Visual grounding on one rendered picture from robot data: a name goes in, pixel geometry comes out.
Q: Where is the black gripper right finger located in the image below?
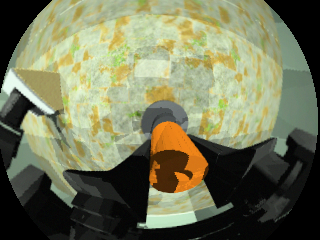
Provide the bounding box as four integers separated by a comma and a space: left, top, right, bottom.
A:
188, 133, 277, 209

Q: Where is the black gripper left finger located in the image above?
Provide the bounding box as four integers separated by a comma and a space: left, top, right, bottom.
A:
63, 139, 152, 223

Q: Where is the orange knob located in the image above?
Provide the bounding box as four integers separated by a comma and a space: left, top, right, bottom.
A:
149, 121, 209, 193

